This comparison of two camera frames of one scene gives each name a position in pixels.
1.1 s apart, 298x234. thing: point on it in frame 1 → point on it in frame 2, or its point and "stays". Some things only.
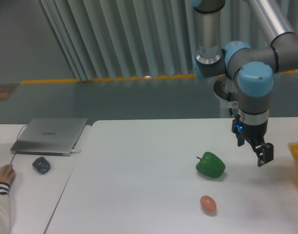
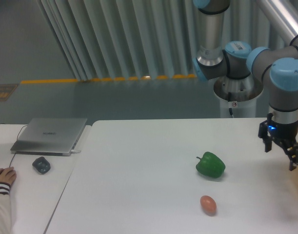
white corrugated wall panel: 115,39 stays
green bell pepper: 210,165 stays
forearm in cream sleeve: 1,208 stays
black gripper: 255,134 → 286,133
